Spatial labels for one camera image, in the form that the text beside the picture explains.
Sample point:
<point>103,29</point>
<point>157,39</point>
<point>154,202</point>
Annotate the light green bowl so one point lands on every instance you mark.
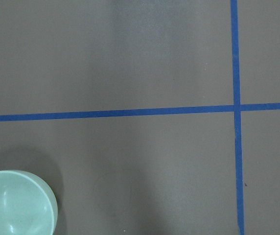
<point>28,205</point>

